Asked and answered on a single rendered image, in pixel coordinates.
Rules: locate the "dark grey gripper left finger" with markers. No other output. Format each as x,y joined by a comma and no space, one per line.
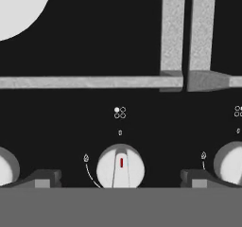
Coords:
44,178

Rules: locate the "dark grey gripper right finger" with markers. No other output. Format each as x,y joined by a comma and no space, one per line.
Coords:
197,178

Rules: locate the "white round burner cap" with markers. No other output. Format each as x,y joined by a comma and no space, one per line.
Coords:
19,7

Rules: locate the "black hob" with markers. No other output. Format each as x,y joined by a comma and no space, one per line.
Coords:
94,120

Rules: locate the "white hob knob red mark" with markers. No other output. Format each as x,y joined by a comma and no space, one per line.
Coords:
120,166

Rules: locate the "grey hob grate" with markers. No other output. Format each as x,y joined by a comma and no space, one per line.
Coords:
126,81
204,48

